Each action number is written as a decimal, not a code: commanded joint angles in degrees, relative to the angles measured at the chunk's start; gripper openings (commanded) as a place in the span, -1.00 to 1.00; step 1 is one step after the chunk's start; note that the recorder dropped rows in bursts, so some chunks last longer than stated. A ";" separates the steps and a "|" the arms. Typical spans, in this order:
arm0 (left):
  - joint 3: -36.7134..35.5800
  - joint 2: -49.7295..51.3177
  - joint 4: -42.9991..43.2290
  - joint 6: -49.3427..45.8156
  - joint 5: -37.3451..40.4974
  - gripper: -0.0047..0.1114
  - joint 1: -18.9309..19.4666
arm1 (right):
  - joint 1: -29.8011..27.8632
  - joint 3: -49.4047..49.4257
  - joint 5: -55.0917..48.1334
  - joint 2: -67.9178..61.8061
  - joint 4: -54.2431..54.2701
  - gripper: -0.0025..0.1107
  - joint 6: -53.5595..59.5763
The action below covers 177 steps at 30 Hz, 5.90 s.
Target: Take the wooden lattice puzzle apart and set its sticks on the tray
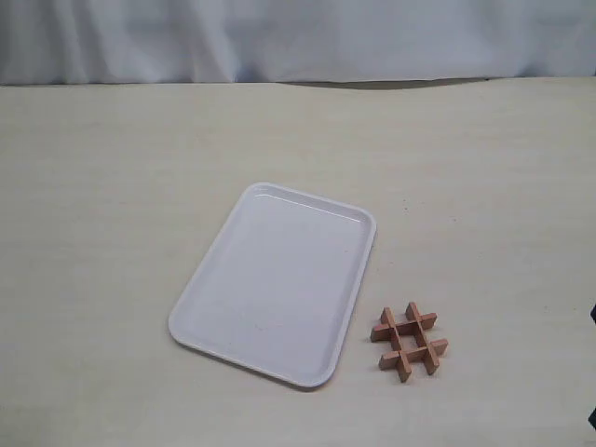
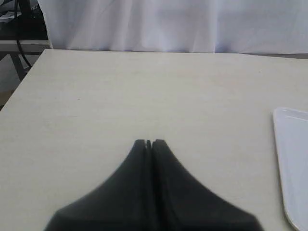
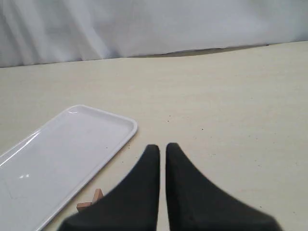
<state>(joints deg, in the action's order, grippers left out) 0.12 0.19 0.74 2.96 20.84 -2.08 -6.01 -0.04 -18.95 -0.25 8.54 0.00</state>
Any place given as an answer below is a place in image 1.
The white backdrop curtain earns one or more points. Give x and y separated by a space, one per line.
84 42

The white plastic tray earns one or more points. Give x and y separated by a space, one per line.
275 291

